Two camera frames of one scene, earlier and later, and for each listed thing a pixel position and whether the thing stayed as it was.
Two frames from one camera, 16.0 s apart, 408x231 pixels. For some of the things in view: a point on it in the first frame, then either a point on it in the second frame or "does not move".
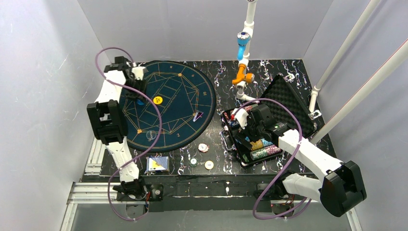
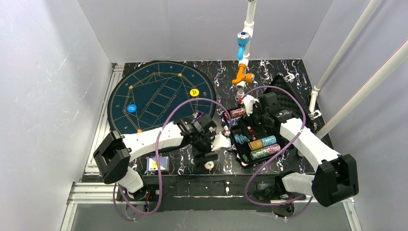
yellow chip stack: (257, 144) does not move
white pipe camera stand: (244, 41) does not move
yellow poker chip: (209, 164) does not move
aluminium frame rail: (92, 193) does not move
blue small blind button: (139, 102) -> (131, 108)
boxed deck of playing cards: (158, 163) does not move
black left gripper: (134, 90) -> (206, 144)
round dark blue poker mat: (186, 103) does not move
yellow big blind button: (158, 100) -> (194, 92)
